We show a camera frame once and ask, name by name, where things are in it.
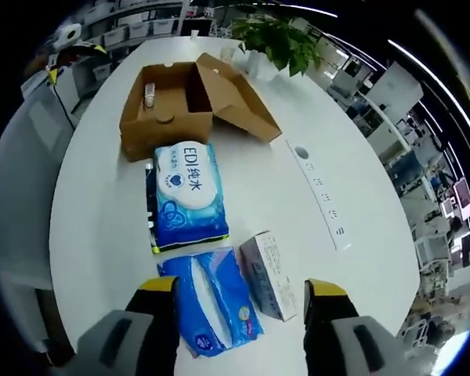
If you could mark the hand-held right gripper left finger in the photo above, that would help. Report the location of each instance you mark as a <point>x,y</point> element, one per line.
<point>152,325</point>

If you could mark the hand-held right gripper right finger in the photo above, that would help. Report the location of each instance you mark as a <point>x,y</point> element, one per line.
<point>329,325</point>

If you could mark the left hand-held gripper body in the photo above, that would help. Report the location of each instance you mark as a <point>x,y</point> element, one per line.
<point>68,35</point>

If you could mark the blue tissue pack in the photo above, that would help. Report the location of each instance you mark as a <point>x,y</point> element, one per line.
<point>215,301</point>

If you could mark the small grey white carton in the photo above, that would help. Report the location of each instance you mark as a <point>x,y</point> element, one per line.
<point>272,274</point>

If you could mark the small clear bottle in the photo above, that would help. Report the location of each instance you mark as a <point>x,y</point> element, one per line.
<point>149,96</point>

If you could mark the brown cardboard shoe box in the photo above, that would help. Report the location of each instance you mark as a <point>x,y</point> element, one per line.
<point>168,133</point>

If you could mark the white blue wet wipes pack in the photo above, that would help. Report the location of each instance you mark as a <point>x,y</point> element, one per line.
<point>188,188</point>

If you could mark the white shelf with bins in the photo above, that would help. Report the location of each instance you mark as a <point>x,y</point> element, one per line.
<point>133,27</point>

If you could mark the white table socket strip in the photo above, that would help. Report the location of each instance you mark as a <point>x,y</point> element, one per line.
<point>325,203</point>

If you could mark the laptop with pink screen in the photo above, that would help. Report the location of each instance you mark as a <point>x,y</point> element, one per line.
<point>463,196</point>

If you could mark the green potted plant white pot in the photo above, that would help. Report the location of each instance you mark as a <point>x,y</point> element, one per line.
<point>282,39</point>

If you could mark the white ceiling light strip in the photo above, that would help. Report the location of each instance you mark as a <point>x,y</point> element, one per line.
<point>438,82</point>

